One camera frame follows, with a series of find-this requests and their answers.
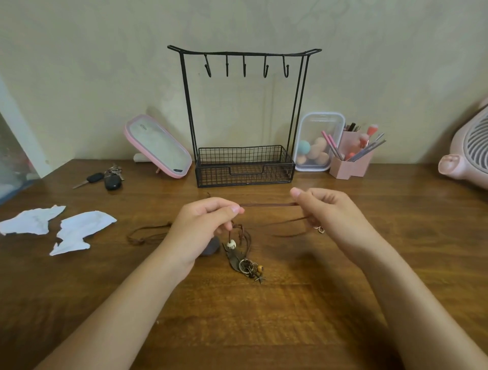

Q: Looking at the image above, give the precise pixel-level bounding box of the person's right forearm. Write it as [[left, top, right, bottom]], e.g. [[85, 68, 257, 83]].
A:
[[358, 236, 488, 370]]

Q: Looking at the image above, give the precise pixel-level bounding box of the clear plastic container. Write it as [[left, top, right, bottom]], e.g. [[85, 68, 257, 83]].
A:
[[293, 111, 346, 173]]

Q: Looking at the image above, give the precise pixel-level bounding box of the pink pig shaped desk fan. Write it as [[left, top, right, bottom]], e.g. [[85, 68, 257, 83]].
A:
[[438, 97, 488, 190]]

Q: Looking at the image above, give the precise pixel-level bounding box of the brown cord shell star necklace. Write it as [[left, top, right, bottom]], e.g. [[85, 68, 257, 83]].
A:
[[223, 201, 325, 252]]

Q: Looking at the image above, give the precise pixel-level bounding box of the brown cord leaf pendant necklace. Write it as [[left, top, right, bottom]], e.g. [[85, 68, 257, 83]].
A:
[[223, 225, 267, 284]]

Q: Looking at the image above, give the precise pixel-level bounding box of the person's left forearm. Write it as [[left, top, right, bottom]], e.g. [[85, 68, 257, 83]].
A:
[[34, 243, 188, 370]]

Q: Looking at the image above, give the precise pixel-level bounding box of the grey purple pencil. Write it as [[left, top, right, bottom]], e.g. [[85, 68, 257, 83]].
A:
[[348, 139, 387, 162]]

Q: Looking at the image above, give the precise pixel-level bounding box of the black wire jewelry stand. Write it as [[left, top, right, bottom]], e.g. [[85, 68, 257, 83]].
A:
[[167, 45, 322, 189]]

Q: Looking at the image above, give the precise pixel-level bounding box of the black headed car key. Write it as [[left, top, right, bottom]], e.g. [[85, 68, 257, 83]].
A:
[[72, 172, 104, 190]]

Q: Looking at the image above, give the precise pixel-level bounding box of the person's left hand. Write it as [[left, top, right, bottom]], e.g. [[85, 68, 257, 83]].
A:
[[158, 197, 246, 281]]

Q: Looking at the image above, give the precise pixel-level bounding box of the pink framed table mirror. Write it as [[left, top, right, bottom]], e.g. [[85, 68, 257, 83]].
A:
[[123, 114, 193, 179]]

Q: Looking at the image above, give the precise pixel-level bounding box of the brown cord ring pendant necklace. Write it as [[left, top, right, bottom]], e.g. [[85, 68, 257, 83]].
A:
[[127, 192, 221, 257]]

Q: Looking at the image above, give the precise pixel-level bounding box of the pink brush holder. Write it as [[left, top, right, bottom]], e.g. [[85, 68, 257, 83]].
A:
[[329, 131, 374, 180]]

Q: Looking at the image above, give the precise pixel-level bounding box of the person's right hand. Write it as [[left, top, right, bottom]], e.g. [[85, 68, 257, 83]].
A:
[[289, 187, 389, 267]]

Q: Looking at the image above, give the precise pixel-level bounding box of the white crumpled paper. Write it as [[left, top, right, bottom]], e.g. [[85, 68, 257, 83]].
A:
[[0, 205, 67, 236], [49, 210, 118, 257]]

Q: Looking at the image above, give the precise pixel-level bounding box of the pink pen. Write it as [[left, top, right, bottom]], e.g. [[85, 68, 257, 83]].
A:
[[321, 131, 339, 160], [328, 134, 345, 161]]

